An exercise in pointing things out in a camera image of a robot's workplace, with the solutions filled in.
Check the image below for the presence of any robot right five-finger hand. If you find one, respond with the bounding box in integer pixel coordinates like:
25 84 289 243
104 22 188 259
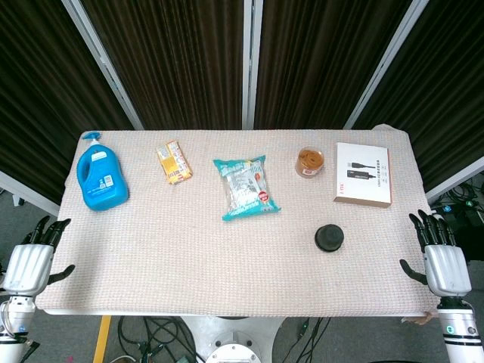
399 209 473 298

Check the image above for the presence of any robot left five-finger hand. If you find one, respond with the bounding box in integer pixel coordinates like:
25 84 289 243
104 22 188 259
0 216 76 296

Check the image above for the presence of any black round object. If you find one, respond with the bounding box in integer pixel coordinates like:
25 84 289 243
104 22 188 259
314 223 346 250

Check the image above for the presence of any black power box with lights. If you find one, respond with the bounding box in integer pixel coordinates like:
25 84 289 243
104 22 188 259
430 200 484 230

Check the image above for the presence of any brown tape scrap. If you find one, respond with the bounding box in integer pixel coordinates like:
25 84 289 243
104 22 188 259
401 310 433 326

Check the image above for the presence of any white table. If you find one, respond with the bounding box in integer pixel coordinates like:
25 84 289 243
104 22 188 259
39 308 432 318

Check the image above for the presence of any yellow floor tape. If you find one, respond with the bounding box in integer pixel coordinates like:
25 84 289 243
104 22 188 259
92 315 113 363

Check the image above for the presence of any blue detergent pump bottle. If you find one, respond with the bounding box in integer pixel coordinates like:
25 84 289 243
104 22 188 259
76 131 129 212

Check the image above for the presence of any beige waffle tablecloth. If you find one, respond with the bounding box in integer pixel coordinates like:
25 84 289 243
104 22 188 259
36 124 442 318

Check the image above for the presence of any dark brown pleated curtain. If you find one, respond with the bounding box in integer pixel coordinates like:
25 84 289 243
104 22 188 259
79 0 246 132
353 0 484 192
0 0 134 205
253 0 414 130

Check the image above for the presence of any clear jar of rubber bands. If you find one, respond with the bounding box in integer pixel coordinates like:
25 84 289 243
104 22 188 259
295 147 326 178

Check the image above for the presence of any yellow biscuit packet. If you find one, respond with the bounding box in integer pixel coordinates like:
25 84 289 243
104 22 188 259
156 140 194 186

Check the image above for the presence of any teal snack bag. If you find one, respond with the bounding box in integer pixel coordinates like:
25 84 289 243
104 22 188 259
213 154 282 222

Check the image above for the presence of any white metal frame rail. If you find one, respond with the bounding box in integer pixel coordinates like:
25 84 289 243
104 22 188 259
426 155 484 201
0 169 61 217

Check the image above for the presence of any white cable product box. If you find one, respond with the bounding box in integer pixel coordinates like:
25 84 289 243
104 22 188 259
333 141 394 209

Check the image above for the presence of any black floor cable bundle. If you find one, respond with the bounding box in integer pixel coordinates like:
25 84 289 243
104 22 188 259
271 316 336 363
116 316 198 363

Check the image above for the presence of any white metal frame post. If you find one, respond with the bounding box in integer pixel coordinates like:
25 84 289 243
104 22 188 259
343 0 430 130
61 0 145 132
241 0 265 130

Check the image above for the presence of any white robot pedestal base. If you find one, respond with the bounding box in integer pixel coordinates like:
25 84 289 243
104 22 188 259
180 315 285 363

